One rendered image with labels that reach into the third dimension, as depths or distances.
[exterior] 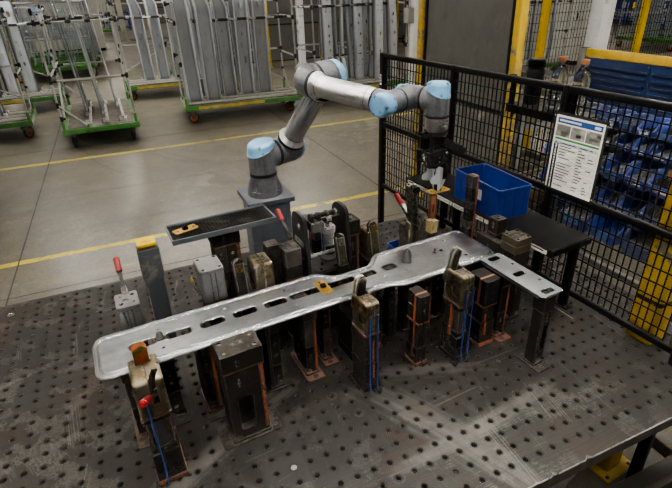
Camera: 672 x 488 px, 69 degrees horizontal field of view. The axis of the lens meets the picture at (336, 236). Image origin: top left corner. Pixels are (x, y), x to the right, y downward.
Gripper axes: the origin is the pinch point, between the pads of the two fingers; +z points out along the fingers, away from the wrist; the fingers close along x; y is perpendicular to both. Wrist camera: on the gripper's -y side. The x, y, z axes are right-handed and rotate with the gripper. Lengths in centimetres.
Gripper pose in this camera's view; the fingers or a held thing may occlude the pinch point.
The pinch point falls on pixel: (438, 185)
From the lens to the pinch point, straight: 173.2
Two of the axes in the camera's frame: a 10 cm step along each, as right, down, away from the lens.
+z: 0.4, 8.8, 4.7
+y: -8.8, 2.5, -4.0
